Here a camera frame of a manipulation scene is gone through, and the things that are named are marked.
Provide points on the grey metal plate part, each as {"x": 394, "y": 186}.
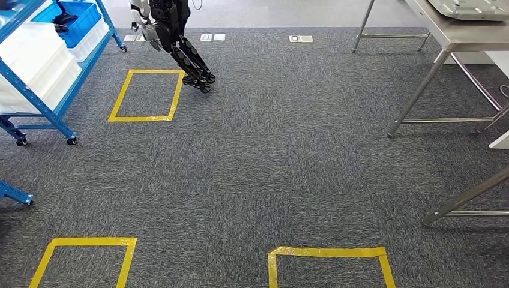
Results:
{"x": 469, "y": 10}

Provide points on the stainless steel workbench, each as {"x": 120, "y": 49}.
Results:
{"x": 465, "y": 196}

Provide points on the blue metal shelf rack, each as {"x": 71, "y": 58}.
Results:
{"x": 16, "y": 194}
{"x": 39, "y": 105}

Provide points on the black humanoid robot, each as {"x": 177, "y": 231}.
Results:
{"x": 175, "y": 24}

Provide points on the blue plastic crate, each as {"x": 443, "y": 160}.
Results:
{"x": 85, "y": 20}

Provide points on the stainless steel table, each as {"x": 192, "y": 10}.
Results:
{"x": 469, "y": 31}

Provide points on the grey floor outlet plate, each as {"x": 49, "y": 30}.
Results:
{"x": 219, "y": 37}
{"x": 140, "y": 38}
{"x": 130, "y": 38}
{"x": 306, "y": 39}
{"x": 294, "y": 38}
{"x": 206, "y": 37}

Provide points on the white plastic crate stack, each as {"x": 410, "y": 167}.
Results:
{"x": 39, "y": 59}

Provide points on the small black plastic part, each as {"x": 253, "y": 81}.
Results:
{"x": 63, "y": 18}

